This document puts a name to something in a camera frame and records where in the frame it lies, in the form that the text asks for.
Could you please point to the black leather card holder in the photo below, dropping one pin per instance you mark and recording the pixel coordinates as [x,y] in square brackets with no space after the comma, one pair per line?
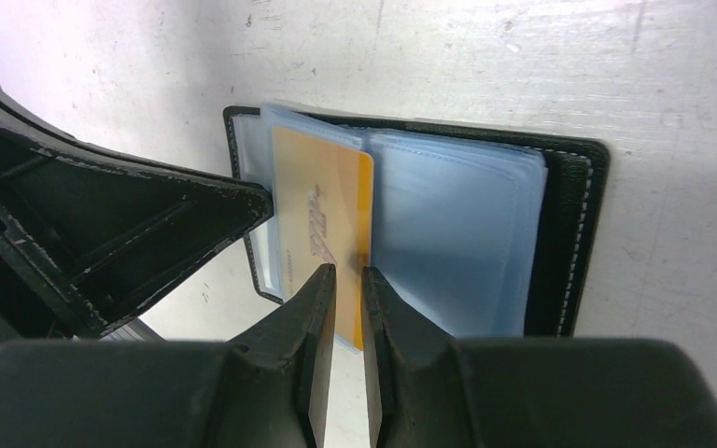
[483,232]

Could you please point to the yellow edged card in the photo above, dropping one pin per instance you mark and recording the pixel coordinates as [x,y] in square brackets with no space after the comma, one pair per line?
[323,197]

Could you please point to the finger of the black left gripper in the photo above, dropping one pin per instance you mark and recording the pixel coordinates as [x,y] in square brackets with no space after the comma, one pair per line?
[91,238]

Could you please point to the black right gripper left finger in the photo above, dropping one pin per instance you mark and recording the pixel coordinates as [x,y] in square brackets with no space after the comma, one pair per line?
[266,387]

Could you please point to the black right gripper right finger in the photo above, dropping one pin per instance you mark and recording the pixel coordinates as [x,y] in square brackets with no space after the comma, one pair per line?
[426,388]

